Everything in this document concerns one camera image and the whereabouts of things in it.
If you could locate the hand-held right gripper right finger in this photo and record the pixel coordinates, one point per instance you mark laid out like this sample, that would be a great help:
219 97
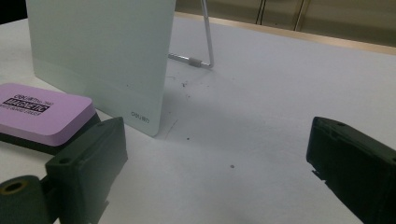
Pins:
358 161

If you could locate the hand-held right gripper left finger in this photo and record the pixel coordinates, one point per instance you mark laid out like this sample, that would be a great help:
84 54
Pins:
84 168

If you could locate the purple whiteboard eraser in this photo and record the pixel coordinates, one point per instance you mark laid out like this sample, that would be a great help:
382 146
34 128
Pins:
37 124

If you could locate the pale green glass whiteboard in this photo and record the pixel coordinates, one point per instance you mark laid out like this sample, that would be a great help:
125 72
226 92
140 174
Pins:
99 56

